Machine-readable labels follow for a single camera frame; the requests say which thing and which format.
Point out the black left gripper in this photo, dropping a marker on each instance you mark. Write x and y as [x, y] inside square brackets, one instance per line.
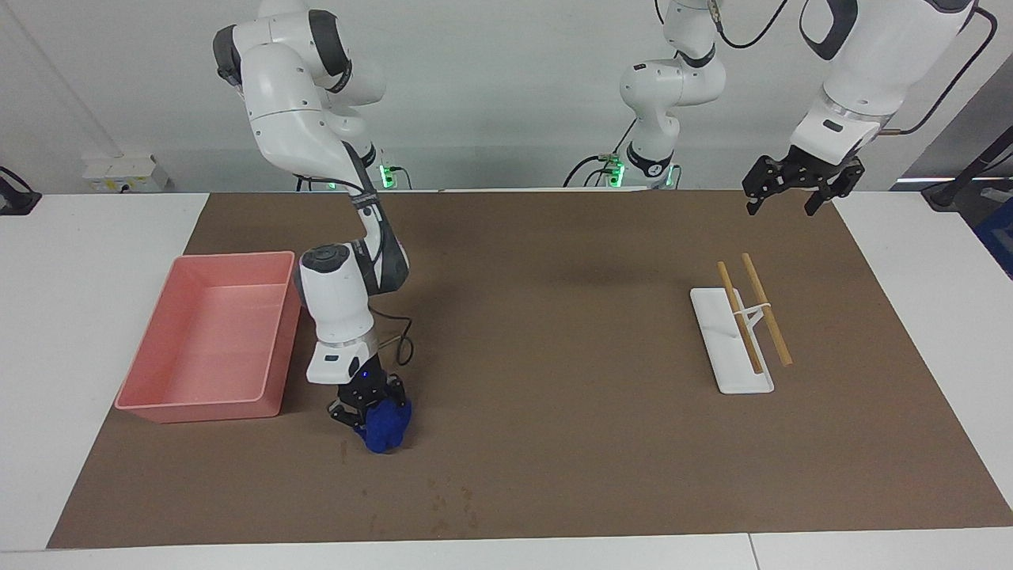
[819, 174]

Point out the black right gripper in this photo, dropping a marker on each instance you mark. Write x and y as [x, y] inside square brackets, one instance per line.
[366, 392]

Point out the blue towel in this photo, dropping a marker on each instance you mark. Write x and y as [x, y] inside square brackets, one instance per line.
[385, 431]

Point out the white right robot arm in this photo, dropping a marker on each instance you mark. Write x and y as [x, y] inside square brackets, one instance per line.
[336, 297]

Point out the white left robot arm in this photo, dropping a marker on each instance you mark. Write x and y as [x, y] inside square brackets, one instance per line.
[878, 47]

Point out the white towel rack wooden bars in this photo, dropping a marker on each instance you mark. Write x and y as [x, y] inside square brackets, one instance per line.
[740, 380]

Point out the black stand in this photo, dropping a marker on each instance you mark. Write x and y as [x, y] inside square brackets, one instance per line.
[946, 194]

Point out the pink plastic bin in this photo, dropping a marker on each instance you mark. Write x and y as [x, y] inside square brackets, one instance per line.
[214, 340]

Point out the brown table mat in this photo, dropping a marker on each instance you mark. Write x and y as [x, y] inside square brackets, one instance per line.
[554, 356]

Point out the blue crate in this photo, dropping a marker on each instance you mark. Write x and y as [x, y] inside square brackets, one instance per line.
[999, 237]

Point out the white wall power socket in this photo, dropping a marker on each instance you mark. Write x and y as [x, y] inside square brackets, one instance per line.
[123, 170]

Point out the black clamp mount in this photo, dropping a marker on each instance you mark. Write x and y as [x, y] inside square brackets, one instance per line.
[16, 202]

